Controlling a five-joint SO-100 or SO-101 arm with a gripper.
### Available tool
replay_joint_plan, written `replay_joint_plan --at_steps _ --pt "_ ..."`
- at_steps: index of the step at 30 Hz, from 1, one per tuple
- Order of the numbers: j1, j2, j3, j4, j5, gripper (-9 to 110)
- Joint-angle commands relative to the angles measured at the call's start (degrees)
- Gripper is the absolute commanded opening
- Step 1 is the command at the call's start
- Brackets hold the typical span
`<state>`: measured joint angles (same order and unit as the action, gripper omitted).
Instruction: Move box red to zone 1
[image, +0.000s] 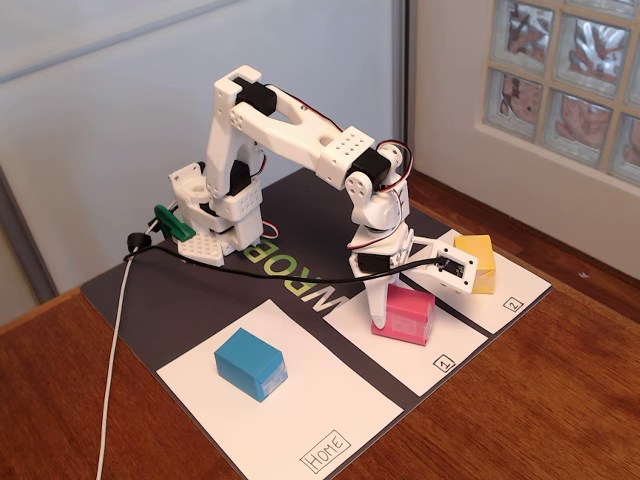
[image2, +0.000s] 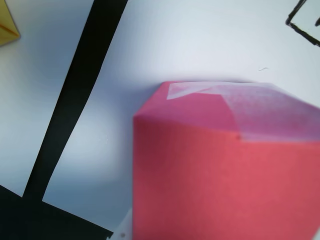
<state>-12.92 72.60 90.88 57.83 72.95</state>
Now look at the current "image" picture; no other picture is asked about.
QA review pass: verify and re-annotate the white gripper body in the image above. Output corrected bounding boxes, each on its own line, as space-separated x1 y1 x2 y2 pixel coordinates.
347 223 416 285

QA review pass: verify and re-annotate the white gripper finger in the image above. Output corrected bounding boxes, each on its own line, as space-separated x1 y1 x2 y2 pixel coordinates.
366 277 390 332

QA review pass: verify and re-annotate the red box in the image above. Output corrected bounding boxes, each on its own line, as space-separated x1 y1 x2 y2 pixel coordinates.
370 283 436 347

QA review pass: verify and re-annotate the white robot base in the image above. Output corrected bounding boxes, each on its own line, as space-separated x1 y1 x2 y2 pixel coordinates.
168 162 226 267

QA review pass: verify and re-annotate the yellow box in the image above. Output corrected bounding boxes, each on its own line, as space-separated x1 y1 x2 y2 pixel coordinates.
453 233 497 295

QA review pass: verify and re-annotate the blue box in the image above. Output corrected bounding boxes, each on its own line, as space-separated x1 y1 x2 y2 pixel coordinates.
213 327 289 403

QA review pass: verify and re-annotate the white paper sheet marked 1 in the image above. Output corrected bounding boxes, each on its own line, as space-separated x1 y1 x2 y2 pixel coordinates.
323 272 489 398

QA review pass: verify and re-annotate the white paper sheet marked 2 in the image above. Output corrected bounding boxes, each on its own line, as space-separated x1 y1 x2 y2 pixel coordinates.
393 228 553 336

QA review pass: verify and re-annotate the white paper sheet marked HOME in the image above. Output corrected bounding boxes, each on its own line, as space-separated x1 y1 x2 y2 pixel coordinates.
155 298 405 480

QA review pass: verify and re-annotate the black printed mat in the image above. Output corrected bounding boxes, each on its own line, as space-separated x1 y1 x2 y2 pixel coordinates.
79 164 554 480

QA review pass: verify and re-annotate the green clamp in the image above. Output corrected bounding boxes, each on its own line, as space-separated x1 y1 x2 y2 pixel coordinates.
152 203 196 241

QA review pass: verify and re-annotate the white sliding door panel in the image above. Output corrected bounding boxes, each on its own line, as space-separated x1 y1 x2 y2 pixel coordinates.
0 0 416 301

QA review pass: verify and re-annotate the glass block window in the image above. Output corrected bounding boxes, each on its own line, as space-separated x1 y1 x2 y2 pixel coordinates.
482 0 640 189

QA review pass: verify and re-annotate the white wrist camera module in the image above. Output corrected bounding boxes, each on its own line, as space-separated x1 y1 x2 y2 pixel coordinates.
399 234 480 295

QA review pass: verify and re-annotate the grey metal frame post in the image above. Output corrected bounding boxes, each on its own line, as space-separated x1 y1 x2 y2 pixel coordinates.
0 164 60 305
389 0 416 184

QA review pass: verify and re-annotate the white cable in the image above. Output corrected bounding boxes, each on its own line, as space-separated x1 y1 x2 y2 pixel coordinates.
94 252 137 480

